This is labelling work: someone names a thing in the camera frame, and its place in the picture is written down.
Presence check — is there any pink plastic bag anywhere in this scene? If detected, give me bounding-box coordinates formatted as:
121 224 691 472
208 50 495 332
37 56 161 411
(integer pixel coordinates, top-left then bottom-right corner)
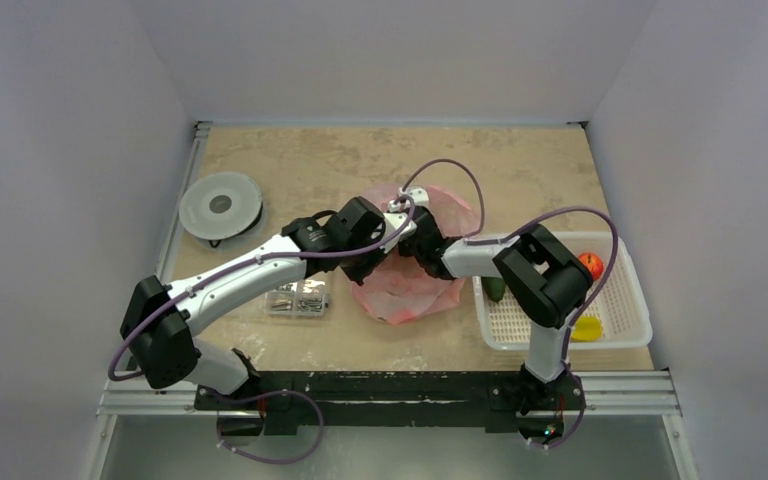
350 185 480 325

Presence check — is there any green fake fruit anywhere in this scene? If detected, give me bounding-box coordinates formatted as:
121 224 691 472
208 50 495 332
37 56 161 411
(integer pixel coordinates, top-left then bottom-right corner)
481 277 507 303

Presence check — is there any red fake fruit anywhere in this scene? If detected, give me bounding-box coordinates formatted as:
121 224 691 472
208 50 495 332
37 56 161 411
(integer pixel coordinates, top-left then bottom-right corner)
578 252 605 281

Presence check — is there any yellow fake fruit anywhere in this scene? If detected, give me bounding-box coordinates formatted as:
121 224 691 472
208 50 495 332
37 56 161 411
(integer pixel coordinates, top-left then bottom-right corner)
570 316 603 342

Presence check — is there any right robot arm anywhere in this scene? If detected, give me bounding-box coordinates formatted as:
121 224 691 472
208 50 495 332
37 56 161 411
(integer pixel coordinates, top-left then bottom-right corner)
388 206 603 407

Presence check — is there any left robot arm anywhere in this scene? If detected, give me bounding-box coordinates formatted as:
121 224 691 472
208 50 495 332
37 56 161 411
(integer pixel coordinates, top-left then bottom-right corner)
121 196 416 409

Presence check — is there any clear screw organizer box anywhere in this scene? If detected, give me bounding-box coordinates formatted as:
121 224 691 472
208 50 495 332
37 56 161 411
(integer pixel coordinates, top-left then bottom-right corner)
263 279 329 318

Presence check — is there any white round disc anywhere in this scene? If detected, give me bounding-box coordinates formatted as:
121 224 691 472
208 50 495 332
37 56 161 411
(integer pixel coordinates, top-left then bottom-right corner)
178 171 264 241

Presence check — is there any white perforated plastic basket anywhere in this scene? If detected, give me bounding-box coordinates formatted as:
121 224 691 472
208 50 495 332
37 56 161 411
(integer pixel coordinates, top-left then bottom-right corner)
472 231 652 351

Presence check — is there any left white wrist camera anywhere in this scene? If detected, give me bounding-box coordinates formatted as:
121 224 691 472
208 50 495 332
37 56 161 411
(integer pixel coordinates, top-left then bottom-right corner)
380 207 418 254

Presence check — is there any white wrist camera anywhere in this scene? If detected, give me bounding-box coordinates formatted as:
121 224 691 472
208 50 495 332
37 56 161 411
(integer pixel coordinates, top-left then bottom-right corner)
389 186 430 211
380 207 418 254

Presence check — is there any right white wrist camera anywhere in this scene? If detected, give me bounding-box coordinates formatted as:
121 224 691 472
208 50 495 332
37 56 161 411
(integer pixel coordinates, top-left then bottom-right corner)
389 186 430 211

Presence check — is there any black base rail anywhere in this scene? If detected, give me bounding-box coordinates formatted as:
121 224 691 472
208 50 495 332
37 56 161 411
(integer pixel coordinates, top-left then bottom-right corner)
194 370 585 438

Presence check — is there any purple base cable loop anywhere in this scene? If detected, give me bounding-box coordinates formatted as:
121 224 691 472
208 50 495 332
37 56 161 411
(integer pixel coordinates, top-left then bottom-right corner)
215 388 326 466

